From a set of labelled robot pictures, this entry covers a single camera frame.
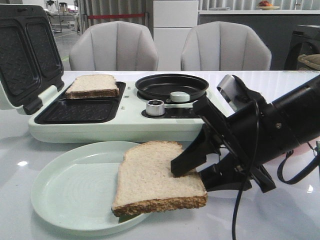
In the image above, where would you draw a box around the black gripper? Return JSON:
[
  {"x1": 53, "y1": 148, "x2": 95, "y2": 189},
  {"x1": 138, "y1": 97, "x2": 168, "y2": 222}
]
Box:
[{"x1": 170, "y1": 75, "x2": 298, "y2": 193}]

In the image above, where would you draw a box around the white bread slice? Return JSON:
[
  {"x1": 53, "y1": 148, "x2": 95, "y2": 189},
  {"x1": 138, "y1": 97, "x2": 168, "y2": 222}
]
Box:
[
  {"x1": 111, "y1": 141, "x2": 208, "y2": 217},
  {"x1": 65, "y1": 74, "x2": 120, "y2": 100}
]

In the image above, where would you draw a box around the breakfast maker hinged lid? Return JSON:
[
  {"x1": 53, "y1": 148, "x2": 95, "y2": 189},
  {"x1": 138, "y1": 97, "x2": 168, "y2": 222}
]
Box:
[{"x1": 0, "y1": 4, "x2": 64, "y2": 115}]

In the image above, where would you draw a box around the pink plastic bowl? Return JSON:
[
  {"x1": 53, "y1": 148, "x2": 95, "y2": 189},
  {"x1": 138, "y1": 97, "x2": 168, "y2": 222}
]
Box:
[{"x1": 293, "y1": 141, "x2": 316, "y2": 156}]

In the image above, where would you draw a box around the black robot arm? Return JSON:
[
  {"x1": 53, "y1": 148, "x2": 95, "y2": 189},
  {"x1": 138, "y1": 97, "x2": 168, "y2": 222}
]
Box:
[{"x1": 170, "y1": 75, "x2": 320, "y2": 193}]

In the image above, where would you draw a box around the mint green breakfast maker base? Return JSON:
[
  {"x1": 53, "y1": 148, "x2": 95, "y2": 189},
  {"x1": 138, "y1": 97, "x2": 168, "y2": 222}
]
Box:
[{"x1": 28, "y1": 81, "x2": 203, "y2": 143}]

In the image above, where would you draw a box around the left silver control knob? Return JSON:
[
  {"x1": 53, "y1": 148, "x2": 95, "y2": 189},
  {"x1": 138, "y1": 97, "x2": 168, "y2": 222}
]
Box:
[{"x1": 145, "y1": 99, "x2": 165, "y2": 117}]

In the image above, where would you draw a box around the black round frying pan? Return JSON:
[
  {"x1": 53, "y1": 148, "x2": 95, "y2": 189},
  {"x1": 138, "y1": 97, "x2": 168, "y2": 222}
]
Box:
[{"x1": 135, "y1": 73, "x2": 209, "y2": 104}]

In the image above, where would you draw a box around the right grey upholstered chair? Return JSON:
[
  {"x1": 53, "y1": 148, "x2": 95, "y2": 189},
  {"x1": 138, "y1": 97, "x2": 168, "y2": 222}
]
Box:
[{"x1": 180, "y1": 21, "x2": 272, "y2": 71}]

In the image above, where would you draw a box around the grey upholstered chair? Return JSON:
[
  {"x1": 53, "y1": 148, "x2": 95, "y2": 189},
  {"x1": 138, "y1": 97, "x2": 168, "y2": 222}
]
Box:
[
  {"x1": 180, "y1": 21, "x2": 272, "y2": 71},
  {"x1": 69, "y1": 21, "x2": 158, "y2": 71}
]

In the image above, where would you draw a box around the beige cushion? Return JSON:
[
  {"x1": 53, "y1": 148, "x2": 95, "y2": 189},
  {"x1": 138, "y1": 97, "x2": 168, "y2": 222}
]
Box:
[{"x1": 297, "y1": 54, "x2": 320, "y2": 71}]

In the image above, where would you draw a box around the grey counter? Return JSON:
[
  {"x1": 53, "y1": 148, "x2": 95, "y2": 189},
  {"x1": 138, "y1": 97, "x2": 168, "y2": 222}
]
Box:
[{"x1": 198, "y1": 10, "x2": 320, "y2": 70}]

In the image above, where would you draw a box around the white cabinet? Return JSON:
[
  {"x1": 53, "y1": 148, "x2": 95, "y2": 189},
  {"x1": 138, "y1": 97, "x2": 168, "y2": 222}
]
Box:
[{"x1": 153, "y1": 0, "x2": 199, "y2": 71}]

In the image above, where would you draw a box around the mint green round plate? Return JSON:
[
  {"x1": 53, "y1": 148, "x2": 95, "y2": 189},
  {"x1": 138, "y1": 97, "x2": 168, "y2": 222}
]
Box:
[{"x1": 31, "y1": 141, "x2": 148, "y2": 237}]

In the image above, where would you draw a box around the dark appliance at right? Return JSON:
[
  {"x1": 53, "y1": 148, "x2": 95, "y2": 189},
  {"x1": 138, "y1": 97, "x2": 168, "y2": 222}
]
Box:
[{"x1": 284, "y1": 24, "x2": 320, "y2": 70}]

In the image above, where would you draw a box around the left grey upholstered chair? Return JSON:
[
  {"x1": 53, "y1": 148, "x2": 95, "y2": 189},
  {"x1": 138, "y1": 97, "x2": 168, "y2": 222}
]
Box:
[{"x1": 69, "y1": 21, "x2": 158, "y2": 71}]

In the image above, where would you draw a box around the fruit plate on counter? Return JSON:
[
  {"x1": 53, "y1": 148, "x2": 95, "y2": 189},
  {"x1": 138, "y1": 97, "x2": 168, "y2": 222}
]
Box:
[{"x1": 256, "y1": 0, "x2": 280, "y2": 11}]

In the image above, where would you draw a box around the red barrier tape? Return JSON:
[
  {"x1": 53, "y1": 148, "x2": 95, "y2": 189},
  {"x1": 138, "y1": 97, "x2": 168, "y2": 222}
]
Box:
[{"x1": 87, "y1": 13, "x2": 145, "y2": 20}]

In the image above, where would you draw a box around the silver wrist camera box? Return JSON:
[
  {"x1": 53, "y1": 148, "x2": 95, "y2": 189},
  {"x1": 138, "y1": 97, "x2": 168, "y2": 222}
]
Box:
[{"x1": 216, "y1": 74, "x2": 241, "y2": 112}]

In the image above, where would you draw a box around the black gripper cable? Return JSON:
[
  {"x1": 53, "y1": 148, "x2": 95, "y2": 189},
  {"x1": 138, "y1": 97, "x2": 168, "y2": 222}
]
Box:
[{"x1": 231, "y1": 98, "x2": 320, "y2": 240}]

